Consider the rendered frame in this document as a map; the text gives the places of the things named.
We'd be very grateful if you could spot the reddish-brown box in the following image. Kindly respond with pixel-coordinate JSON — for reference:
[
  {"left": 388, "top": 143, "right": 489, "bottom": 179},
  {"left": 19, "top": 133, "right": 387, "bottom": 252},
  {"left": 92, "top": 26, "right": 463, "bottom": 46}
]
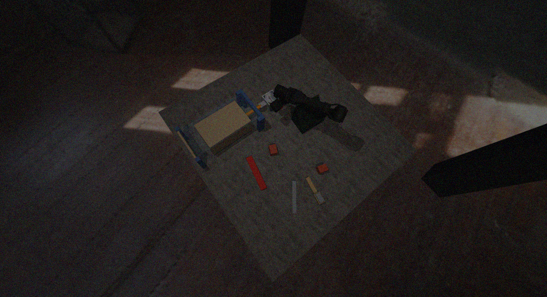
[
  {"left": 268, "top": 144, "right": 278, "bottom": 156},
  {"left": 316, "top": 164, "right": 329, "bottom": 174}
]

